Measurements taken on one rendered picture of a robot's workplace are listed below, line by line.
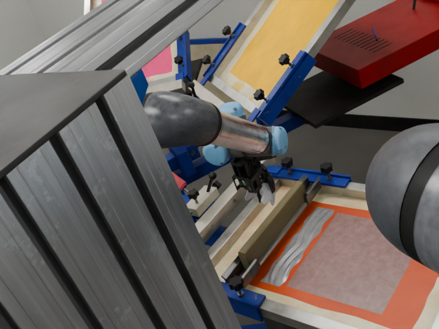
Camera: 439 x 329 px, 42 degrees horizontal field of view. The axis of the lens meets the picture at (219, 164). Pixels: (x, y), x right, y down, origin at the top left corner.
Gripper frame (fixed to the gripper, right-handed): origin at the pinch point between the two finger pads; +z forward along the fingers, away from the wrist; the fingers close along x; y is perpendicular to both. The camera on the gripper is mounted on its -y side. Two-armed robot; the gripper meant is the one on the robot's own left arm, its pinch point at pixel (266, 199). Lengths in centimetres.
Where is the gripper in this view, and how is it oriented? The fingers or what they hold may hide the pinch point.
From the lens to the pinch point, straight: 177.0
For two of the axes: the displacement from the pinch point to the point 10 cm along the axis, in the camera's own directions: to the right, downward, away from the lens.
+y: -5.7, 5.9, -5.7
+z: 3.1, 8.0, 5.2
